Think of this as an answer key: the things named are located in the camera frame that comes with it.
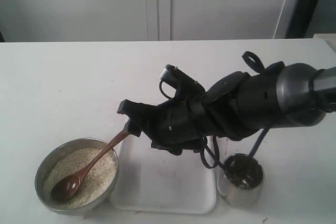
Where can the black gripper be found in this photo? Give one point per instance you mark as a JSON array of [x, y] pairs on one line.
[[172, 126]]

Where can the brown wooden spoon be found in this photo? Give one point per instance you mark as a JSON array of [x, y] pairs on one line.
[[67, 187]]

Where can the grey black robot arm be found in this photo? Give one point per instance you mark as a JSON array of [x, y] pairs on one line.
[[236, 106]]

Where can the steel bowl of rice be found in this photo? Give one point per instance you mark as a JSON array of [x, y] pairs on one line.
[[69, 158]]

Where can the white rectangular tray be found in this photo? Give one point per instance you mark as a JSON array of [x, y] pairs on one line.
[[155, 180]]

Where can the small steel cup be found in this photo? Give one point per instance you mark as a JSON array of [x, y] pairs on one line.
[[241, 180]]

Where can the white cabinet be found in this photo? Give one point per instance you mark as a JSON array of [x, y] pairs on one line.
[[133, 20]]

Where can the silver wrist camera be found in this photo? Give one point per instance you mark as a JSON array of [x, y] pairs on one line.
[[184, 85]]

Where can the dark vertical post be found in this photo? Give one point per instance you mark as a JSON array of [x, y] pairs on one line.
[[311, 17]]

